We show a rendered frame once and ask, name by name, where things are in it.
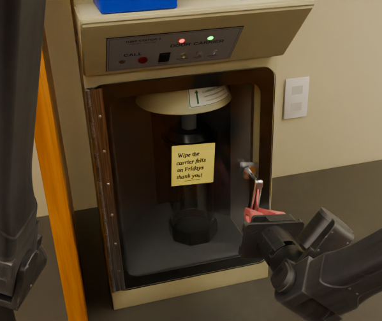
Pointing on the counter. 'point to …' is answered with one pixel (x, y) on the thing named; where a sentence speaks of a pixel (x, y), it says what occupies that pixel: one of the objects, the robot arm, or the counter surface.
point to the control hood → (96, 37)
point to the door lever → (253, 187)
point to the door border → (102, 144)
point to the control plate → (138, 42)
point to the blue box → (106, 7)
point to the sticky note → (192, 164)
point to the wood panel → (58, 191)
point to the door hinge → (99, 182)
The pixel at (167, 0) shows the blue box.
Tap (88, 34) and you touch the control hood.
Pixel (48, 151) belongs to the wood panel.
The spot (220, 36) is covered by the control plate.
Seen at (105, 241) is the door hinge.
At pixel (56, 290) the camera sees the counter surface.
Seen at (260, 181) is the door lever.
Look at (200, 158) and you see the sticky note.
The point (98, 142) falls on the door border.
